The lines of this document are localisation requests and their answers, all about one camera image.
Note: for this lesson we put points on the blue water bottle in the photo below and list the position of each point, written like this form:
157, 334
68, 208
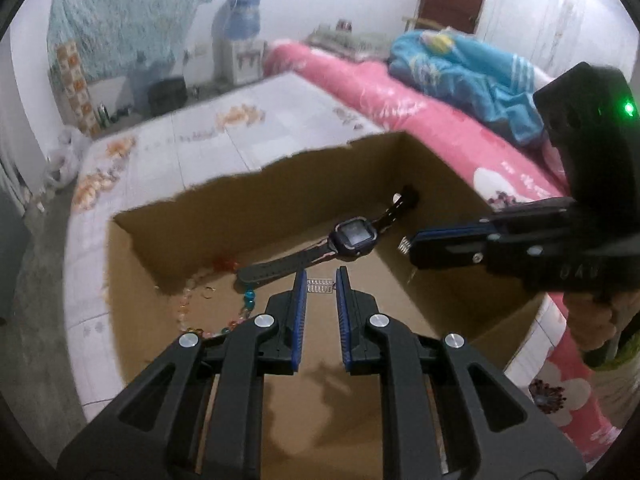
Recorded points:
240, 15

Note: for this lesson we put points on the small silver jewelry piece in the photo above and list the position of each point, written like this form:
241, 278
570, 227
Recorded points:
404, 246

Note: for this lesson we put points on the dark grey furniture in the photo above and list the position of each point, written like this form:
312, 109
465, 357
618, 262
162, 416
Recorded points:
10, 260

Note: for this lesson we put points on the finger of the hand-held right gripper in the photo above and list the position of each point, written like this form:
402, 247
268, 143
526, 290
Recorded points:
450, 255
450, 230

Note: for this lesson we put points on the orange patterned cloth strip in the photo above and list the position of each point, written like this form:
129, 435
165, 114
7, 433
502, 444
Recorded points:
75, 90

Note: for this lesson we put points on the black waste bin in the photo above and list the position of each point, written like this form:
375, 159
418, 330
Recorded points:
169, 96

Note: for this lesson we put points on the blue printed blanket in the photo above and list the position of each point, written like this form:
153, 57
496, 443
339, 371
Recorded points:
465, 75

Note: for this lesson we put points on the person's right hand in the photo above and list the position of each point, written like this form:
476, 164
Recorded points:
590, 320

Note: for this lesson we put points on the white plastic bag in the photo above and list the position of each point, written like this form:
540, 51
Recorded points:
65, 157

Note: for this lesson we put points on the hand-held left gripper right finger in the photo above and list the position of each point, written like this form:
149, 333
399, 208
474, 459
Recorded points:
343, 310

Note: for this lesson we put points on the teal patterned curtain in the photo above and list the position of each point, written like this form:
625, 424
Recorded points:
125, 10

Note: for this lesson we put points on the grey cloth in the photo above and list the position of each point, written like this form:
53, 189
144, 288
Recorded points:
345, 40

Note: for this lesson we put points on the black digital wrist watch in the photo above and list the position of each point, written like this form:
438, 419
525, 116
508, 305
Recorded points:
355, 232

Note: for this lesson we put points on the white panelled wardrobe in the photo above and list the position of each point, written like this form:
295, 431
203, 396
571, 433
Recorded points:
545, 15

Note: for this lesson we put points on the floral checked tablecloth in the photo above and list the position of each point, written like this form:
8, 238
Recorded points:
200, 135

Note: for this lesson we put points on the white water dispenser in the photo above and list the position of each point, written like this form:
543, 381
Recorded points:
240, 62

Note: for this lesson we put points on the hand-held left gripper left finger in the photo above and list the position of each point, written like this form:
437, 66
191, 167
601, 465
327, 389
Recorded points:
299, 310

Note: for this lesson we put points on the pink floral bed sheet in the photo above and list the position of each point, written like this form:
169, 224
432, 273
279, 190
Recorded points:
400, 105

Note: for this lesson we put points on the brown cardboard box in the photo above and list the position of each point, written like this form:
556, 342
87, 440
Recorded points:
450, 300

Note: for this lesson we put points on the green bottle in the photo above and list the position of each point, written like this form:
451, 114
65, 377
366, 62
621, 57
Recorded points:
104, 116

